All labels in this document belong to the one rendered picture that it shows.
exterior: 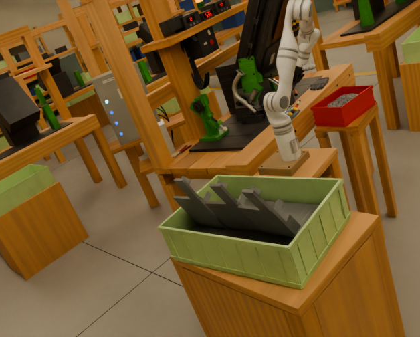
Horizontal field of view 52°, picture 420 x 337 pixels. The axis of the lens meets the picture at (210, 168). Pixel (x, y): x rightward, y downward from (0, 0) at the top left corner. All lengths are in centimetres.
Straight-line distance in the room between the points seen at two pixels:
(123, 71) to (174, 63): 40
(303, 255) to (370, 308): 45
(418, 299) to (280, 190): 104
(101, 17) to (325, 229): 154
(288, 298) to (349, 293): 27
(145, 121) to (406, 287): 167
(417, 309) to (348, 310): 85
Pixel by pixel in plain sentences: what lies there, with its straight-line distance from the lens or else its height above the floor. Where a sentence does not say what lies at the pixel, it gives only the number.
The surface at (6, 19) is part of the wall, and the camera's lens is 1266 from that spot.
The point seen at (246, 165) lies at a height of 90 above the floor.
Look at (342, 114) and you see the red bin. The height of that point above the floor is 88.
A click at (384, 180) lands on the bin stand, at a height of 28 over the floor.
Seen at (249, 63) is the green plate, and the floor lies 123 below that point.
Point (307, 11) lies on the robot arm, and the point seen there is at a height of 149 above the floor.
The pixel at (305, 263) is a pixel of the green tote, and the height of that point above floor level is 85.
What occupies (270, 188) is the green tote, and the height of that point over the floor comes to 90.
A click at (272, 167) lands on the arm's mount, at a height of 89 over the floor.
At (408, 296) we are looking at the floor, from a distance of 253.
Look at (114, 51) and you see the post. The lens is 239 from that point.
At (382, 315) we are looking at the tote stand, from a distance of 189.
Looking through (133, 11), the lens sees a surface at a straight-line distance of 1061.
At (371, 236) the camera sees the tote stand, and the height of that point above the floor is 75.
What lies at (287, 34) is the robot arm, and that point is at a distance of 202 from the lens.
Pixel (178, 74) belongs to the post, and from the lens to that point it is 269.
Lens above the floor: 174
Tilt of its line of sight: 22 degrees down
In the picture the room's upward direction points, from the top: 21 degrees counter-clockwise
